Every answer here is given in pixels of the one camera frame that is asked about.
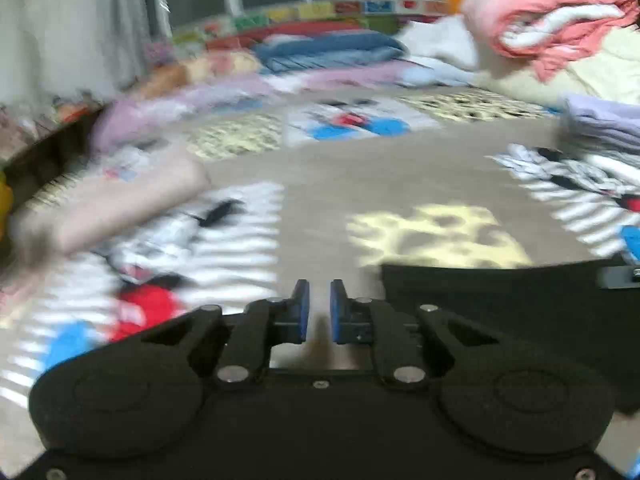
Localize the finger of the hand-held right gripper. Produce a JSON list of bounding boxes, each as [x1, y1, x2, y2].
[[597, 266, 640, 289]]

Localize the black garment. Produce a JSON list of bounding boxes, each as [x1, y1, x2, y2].
[[380, 255, 640, 416]]

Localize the yellow object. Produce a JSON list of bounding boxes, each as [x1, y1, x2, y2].
[[0, 170, 13, 241]]

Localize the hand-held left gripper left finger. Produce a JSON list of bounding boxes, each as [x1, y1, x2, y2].
[[142, 279, 311, 391]]

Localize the light blue garment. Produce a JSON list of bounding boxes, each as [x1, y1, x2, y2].
[[400, 62, 476, 88]]

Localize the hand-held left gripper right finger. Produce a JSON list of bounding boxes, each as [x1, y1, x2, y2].
[[330, 279, 501, 391]]

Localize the orange yellow patterned garment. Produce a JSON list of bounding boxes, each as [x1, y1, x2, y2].
[[130, 52, 263, 101]]

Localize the lavender cloth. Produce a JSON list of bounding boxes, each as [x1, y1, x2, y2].
[[92, 62, 406, 153]]

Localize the red folded garment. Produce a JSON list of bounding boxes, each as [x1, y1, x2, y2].
[[205, 22, 366, 51]]

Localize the pink blanket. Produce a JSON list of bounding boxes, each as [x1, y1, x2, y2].
[[460, 0, 640, 81]]

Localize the blue folded garment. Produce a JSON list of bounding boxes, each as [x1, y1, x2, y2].
[[252, 30, 408, 73]]

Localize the purple folded clothes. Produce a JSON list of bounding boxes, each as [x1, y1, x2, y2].
[[560, 92, 640, 156]]

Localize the grey curtain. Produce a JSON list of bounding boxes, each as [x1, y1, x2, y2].
[[0, 0, 171, 101]]

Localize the white garment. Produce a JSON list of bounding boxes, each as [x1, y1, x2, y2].
[[395, 15, 481, 71]]

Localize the beige pink folded garment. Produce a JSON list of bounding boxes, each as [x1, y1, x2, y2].
[[10, 152, 211, 261]]

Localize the cream blanket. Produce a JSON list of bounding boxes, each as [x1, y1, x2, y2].
[[470, 25, 640, 111]]

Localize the colourful bed bumper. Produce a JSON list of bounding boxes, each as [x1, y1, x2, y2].
[[170, 0, 466, 46]]

